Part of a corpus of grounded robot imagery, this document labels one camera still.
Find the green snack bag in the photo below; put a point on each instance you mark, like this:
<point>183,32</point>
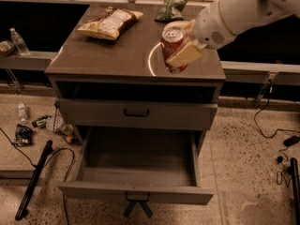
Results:
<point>171,11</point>

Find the green can on floor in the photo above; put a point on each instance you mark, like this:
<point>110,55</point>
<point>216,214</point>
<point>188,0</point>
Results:
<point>41,121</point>

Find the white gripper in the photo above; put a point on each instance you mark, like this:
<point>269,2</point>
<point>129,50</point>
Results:
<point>210,27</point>

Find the open grey lower drawer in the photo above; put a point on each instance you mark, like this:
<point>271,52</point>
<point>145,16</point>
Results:
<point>138,165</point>

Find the grey drawer cabinet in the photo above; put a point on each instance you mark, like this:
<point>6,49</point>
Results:
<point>132,68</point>

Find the wire mesh basket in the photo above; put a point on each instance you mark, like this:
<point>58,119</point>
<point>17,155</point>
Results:
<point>58,121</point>

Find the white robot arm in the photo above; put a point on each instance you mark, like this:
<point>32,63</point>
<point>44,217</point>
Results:
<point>242,15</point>

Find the black power adapter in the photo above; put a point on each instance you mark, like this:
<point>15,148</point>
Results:
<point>291,141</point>

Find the white bowl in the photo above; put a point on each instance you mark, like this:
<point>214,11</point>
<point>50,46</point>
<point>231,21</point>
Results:
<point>177,24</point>

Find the closed grey upper drawer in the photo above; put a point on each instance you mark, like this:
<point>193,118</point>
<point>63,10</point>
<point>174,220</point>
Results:
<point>137,114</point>

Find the black bar on floor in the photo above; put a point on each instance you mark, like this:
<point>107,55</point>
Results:
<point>22,210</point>

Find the black post right edge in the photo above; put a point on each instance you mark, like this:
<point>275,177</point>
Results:
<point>295,188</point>

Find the dark crumpled snack bag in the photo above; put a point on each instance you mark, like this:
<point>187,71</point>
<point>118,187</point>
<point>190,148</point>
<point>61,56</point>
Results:
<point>23,135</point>

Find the dish on left shelf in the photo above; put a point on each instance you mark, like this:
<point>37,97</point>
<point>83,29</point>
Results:
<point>6,48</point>

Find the clear plastic water bottle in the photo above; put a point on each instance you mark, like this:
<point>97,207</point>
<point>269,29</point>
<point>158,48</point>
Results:
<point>18,42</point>

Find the red coke can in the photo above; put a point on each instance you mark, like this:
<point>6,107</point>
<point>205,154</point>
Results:
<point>172,38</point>

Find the small bottle on floor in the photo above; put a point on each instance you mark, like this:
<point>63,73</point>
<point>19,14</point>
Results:
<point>22,112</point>

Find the brown chip bag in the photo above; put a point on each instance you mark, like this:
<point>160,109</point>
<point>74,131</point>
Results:
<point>110,23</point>

